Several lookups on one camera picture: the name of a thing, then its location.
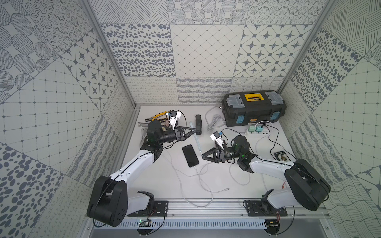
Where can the white power strip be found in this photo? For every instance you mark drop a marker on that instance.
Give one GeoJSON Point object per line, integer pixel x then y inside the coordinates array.
{"type": "Point", "coordinates": [262, 134]}

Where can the yellow black pliers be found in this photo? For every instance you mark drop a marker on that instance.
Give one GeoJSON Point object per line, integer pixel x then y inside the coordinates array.
{"type": "Point", "coordinates": [163, 116]}

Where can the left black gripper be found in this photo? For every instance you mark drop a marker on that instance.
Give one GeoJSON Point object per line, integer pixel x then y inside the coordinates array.
{"type": "Point", "coordinates": [179, 134]}

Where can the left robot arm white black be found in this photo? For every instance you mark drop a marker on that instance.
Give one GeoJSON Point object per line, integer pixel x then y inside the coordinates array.
{"type": "Point", "coordinates": [110, 201]}

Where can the black toolbox yellow handle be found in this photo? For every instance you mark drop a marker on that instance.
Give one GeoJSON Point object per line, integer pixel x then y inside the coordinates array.
{"type": "Point", "coordinates": [250, 108]}

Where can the blue case phone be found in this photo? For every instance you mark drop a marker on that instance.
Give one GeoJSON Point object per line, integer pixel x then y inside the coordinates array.
{"type": "Point", "coordinates": [190, 156]}

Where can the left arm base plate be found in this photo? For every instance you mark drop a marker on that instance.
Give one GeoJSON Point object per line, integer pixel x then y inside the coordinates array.
{"type": "Point", "coordinates": [156, 208]}

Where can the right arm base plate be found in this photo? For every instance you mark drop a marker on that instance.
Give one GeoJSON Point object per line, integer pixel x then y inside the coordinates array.
{"type": "Point", "coordinates": [256, 208]}

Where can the aluminium front rail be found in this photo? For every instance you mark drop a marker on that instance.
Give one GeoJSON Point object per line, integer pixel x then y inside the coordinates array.
{"type": "Point", "coordinates": [215, 209]}

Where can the green charger plug right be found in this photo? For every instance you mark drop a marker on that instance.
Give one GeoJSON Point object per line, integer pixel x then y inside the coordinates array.
{"type": "Point", "coordinates": [259, 128]}

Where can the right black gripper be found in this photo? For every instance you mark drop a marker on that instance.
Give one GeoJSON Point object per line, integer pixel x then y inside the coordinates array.
{"type": "Point", "coordinates": [218, 155]}

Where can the black ribbed cylinder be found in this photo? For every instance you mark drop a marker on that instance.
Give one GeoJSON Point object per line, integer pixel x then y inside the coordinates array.
{"type": "Point", "coordinates": [198, 126]}

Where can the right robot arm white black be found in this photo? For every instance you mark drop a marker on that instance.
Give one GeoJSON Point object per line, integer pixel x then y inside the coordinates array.
{"type": "Point", "coordinates": [304, 185]}

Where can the green case phone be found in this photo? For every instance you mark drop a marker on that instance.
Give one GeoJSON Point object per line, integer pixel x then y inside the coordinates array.
{"type": "Point", "coordinates": [198, 144]}

